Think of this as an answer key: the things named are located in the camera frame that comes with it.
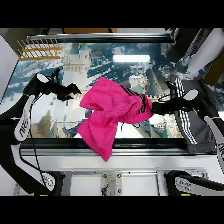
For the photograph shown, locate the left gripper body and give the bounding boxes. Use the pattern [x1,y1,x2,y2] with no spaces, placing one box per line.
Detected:
[49,80,83,102]

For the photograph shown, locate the pink garment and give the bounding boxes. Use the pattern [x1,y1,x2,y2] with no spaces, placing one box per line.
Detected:
[77,75,155,163]

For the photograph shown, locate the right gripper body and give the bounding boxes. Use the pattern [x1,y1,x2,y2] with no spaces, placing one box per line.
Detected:
[151,99,183,116]

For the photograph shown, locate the black cable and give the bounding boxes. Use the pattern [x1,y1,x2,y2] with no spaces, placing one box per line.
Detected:
[28,126,50,190]

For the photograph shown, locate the heap of clothes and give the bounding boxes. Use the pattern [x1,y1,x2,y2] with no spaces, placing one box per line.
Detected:
[166,27,224,82]

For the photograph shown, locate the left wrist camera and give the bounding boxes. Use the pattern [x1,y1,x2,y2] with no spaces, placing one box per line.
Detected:
[49,67,64,84]

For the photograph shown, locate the dark grey white-striped trousers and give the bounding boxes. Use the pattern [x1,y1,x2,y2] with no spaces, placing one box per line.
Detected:
[165,77,218,156]

